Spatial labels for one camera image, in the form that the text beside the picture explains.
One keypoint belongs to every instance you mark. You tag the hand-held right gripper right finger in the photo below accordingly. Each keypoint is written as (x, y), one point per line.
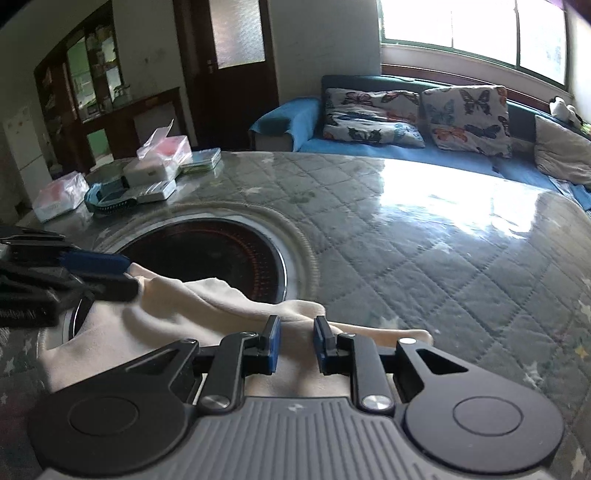
(320, 346)

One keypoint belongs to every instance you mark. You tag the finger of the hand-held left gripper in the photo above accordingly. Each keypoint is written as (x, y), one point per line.
(97, 264)
(111, 288)

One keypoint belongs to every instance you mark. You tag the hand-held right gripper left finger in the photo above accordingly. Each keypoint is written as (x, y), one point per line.
(274, 344)

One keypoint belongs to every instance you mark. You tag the cream cloth garment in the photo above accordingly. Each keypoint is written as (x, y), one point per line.
(184, 314)

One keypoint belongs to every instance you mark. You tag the pink tissue packet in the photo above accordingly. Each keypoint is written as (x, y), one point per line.
(60, 196)

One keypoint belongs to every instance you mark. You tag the white flat box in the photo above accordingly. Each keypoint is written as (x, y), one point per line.
(154, 191)

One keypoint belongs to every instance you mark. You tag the round black inset cooktop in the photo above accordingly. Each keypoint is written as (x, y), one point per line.
(207, 258)

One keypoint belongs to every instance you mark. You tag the grey quilted table cover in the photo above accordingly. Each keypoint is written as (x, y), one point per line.
(415, 277)

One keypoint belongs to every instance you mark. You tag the white refrigerator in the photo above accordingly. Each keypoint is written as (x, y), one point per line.
(25, 157)

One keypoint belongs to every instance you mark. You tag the clear plastic pink packet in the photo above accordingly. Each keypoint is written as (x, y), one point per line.
(166, 147)

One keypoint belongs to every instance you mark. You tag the dark wooden cabinet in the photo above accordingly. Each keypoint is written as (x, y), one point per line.
(115, 124)

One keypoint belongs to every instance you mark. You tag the green flat box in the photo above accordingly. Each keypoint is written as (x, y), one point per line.
(201, 160)

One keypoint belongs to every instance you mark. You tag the blue sofa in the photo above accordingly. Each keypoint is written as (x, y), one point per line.
(378, 153)

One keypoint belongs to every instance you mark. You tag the dark wooden door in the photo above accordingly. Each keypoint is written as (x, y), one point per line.
(240, 101)

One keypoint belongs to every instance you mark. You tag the butterfly print pillow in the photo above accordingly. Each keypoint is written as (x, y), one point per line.
(369, 115)
(466, 120)

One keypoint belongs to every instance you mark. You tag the grey pillow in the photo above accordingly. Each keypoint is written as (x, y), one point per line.
(563, 152)

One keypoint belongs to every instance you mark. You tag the white plush toy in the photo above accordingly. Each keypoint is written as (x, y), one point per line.
(562, 110)

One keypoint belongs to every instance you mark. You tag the bright window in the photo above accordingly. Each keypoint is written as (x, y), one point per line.
(461, 27)

